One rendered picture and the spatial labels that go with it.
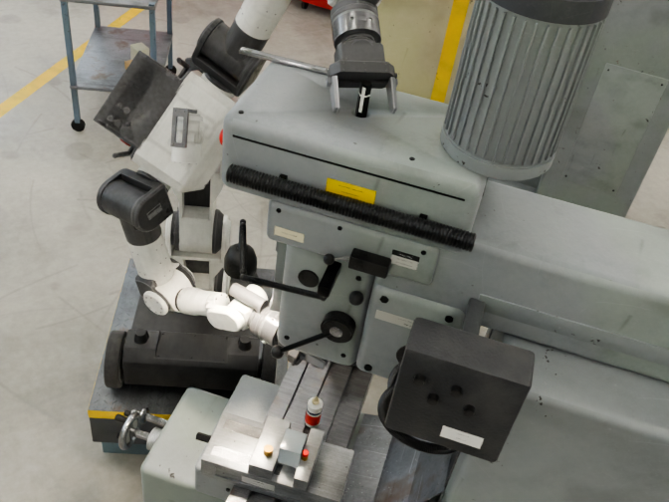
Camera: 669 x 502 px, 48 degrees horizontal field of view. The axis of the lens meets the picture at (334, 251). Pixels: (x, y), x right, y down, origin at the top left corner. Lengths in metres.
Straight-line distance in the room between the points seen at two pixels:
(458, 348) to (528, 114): 0.38
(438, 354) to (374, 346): 0.39
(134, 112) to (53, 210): 2.39
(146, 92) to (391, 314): 0.79
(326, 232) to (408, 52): 1.91
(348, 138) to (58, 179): 3.24
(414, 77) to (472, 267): 1.96
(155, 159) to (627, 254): 1.07
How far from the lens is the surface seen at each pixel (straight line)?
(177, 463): 2.21
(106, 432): 2.84
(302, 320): 1.60
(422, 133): 1.35
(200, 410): 2.31
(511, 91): 1.20
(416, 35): 3.19
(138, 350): 2.63
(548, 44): 1.17
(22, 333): 3.58
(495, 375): 1.19
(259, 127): 1.31
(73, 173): 4.45
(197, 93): 1.83
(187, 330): 2.73
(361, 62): 1.37
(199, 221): 2.33
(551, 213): 1.48
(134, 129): 1.85
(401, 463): 2.03
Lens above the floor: 2.58
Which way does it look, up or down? 41 degrees down
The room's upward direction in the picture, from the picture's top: 9 degrees clockwise
